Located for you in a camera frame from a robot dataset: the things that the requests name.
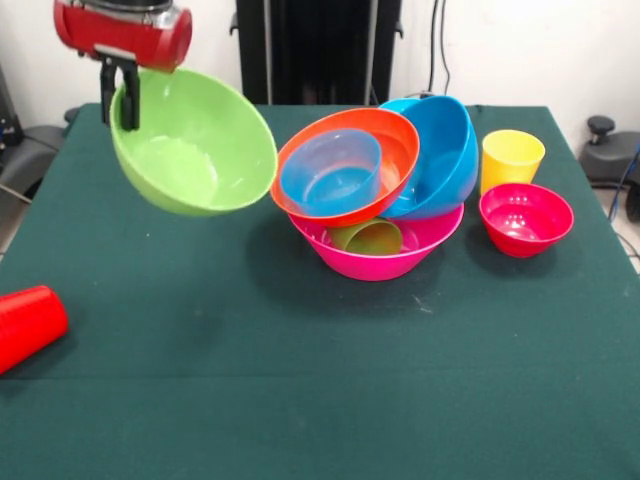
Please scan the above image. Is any dark green tablecloth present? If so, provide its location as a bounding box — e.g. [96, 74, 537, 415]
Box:
[0, 102, 640, 480]

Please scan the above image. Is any large blue bowl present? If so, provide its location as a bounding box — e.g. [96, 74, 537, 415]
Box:
[377, 95, 479, 221]

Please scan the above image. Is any black device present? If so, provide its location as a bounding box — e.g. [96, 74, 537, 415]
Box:
[0, 62, 22, 147]

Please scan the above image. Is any green cup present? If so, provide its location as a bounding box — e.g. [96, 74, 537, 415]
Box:
[328, 216, 404, 257]

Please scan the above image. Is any orange bowl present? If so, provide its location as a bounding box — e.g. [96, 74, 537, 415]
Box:
[269, 106, 421, 228]

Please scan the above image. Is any small crimson bowl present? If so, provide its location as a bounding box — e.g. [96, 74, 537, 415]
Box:
[479, 182, 576, 259]

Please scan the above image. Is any cable bundle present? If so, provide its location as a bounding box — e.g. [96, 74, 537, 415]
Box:
[605, 142, 640, 224]

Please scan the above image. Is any black wall cable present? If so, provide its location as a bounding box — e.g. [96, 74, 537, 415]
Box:
[427, 0, 454, 101]

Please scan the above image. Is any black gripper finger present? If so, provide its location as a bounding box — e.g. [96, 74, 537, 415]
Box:
[99, 55, 120, 127]
[119, 63, 142, 133]

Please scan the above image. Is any yellow cup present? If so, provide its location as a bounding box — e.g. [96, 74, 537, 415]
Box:
[480, 129, 546, 197]

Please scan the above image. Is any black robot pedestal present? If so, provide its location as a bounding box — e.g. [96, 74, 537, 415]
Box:
[230, 0, 404, 106]

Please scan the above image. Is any large magenta bowl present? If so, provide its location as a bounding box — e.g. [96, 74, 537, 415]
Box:
[287, 200, 465, 283]

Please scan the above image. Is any red cup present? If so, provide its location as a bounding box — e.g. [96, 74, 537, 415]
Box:
[0, 285, 69, 375]

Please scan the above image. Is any blue straight-sided bowl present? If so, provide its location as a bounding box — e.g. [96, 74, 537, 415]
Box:
[278, 127, 383, 218]

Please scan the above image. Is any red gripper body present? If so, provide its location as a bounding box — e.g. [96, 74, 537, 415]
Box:
[53, 0, 194, 76]

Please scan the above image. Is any green bowl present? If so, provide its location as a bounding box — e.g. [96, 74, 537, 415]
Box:
[108, 68, 279, 218]

